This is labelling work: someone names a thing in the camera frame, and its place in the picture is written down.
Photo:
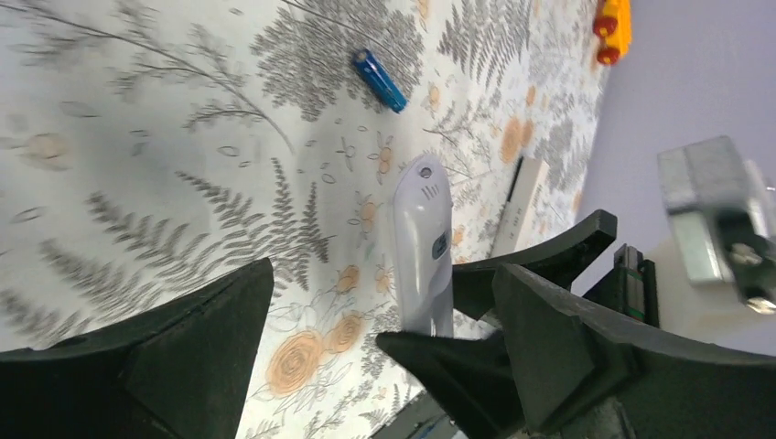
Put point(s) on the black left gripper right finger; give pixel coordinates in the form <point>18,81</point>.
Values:
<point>570,355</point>

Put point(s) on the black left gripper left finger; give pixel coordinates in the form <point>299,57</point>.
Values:
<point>180,370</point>

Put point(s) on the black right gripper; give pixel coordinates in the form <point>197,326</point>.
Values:
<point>628,288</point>

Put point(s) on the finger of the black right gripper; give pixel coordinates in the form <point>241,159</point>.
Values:
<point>471,379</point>

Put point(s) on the white air conditioner remote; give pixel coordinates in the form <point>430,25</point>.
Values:
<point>421,215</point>

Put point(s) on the blue battery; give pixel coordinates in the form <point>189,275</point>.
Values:
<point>375,76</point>

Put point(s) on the long white rectangular remote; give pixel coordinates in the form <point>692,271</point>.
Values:
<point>515,229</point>

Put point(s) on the floral patterned table mat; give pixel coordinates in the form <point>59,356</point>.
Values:
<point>149,147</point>

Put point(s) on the yellow toy car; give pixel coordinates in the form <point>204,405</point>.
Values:
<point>612,25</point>

